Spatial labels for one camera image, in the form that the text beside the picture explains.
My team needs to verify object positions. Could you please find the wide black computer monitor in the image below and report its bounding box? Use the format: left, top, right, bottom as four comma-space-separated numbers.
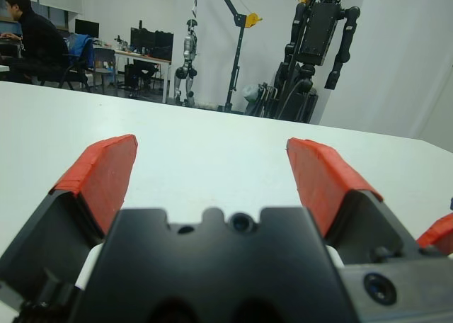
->
154, 30, 175, 61
130, 27, 156, 57

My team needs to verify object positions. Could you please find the white office desk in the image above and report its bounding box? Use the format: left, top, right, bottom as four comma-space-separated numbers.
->
93, 46, 174, 104

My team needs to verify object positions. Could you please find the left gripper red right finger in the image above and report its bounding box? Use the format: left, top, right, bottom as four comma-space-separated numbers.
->
286, 137, 420, 267

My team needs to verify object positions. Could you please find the folded black cart grey bag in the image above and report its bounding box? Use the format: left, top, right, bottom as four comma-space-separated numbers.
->
243, 83, 281, 118

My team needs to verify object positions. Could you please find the black hoist crane yellow winch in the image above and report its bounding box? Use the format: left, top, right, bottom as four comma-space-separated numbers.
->
212, 0, 265, 113

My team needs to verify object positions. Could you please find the blue jacket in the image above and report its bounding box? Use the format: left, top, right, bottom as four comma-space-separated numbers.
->
69, 34, 95, 69

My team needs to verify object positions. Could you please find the big black humanoid robot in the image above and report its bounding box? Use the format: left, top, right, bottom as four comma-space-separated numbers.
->
275, 0, 362, 124

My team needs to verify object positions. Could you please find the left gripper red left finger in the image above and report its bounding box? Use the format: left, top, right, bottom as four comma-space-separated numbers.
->
0, 134, 138, 302

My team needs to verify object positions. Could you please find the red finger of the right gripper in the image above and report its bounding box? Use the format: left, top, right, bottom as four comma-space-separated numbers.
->
416, 212, 453, 256

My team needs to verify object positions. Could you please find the silver humanoid robot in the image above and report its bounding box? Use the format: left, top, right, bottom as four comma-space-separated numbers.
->
173, 18, 199, 108

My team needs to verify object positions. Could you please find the black office chair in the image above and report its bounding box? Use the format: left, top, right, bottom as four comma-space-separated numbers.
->
56, 32, 96, 91

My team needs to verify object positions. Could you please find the person in black sweater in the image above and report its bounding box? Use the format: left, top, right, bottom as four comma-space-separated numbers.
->
0, 0, 70, 85

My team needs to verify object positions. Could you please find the black computer tower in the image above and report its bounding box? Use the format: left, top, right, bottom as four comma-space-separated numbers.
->
124, 63, 137, 90

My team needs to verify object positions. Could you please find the small black computer monitor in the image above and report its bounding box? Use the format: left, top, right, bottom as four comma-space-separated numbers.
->
74, 19, 101, 39

